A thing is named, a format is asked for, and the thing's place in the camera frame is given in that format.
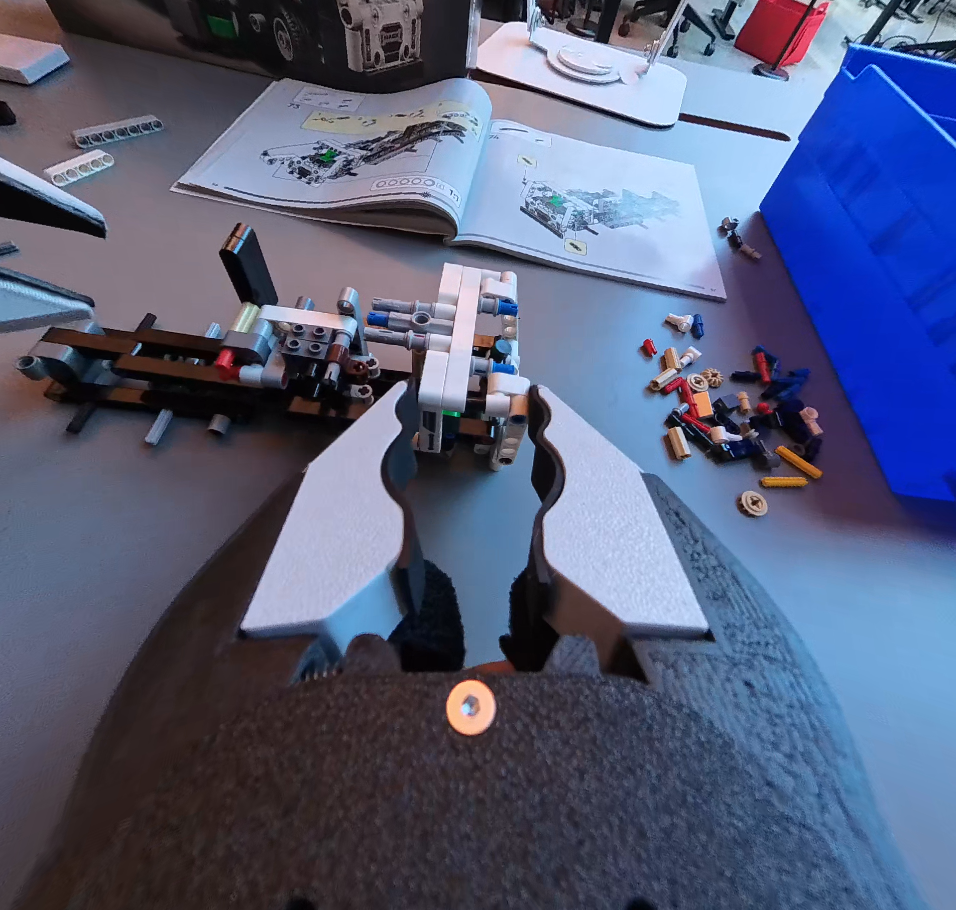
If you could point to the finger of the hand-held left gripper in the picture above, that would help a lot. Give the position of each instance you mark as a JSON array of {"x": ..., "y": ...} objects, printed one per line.
[
  {"x": 45, "y": 191},
  {"x": 37, "y": 301}
]

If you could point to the black lego set box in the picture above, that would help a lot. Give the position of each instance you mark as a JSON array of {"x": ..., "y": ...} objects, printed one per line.
[{"x": 112, "y": 28}]

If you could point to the light grey holed lego beam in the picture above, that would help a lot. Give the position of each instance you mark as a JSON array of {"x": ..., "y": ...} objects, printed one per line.
[{"x": 116, "y": 131}]

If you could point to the dark lego pin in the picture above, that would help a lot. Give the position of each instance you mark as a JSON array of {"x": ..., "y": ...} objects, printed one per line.
[{"x": 728, "y": 224}]

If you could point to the lego truck model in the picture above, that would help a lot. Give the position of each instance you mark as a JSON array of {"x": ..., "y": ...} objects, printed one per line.
[{"x": 299, "y": 342}]

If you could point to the lego instruction booklet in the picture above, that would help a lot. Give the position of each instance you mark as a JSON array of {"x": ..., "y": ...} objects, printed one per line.
[{"x": 597, "y": 200}]

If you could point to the tan lego pin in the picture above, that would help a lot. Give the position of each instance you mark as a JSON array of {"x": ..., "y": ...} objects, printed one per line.
[{"x": 748, "y": 250}]

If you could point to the pile of small lego pieces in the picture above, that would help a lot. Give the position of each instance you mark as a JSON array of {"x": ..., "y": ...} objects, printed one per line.
[{"x": 732, "y": 417}]

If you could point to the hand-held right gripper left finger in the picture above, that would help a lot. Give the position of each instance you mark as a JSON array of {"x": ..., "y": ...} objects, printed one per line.
[{"x": 328, "y": 551}]

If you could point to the white lego beam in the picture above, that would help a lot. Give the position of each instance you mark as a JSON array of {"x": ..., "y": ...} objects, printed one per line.
[{"x": 78, "y": 168}]

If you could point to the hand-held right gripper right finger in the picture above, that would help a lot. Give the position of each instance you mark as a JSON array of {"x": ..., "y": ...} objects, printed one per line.
[{"x": 620, "y": 551}]

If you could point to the blue plastic bin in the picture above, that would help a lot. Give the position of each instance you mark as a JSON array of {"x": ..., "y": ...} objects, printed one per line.
[{"x": 859, "y": 252}]

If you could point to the black floor stand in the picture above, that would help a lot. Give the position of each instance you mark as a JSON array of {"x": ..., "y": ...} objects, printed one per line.
[{"x": 769, "y": 71}]

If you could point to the white stand base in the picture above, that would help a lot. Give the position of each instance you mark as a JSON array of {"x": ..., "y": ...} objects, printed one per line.
[{"x": 582, "y": 73}]

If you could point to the white flat board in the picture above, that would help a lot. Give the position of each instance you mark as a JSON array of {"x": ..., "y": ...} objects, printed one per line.
[{"x": 30, "y": 58}]

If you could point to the red plastic basket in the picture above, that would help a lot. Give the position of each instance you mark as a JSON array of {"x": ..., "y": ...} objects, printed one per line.
[{"x": 780, "y": 28}]

